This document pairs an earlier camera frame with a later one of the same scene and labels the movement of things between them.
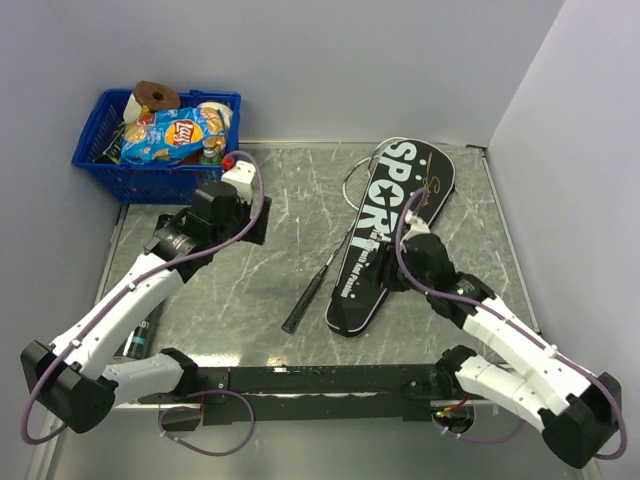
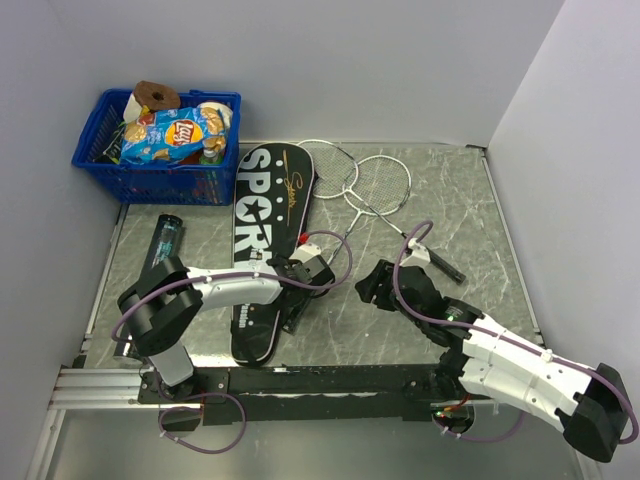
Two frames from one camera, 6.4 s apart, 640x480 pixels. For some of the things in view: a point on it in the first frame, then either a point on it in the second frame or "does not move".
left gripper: [247, 222] → [292, 263]
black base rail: [316, 394] does not move
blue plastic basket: [148, 183] does not move
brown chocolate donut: [156, 96] does not move
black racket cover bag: [364, 280] → [273, 195]
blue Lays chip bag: [162, 133] does not move
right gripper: [390, 259] → [369, 286]
